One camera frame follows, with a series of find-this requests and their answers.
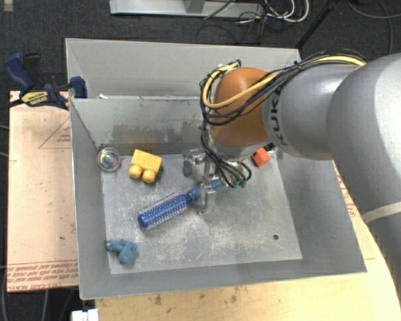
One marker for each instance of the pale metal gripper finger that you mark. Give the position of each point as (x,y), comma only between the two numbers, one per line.
(208,203)
(191,162)

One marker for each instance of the orange-red block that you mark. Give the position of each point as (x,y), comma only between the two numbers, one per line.
(261,157)

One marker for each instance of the black cylinder on white bracket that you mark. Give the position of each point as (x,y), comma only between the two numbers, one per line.
(271,146)

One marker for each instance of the yellow toy building block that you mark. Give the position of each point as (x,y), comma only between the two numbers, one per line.
(146,164)

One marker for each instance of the blue round hairbrush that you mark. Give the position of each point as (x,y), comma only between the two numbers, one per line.
(163,211)

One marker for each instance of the blue toy animal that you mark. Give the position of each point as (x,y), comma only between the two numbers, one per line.
(124,251)

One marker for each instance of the grey metal bin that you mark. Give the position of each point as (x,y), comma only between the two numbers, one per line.
(220,242)

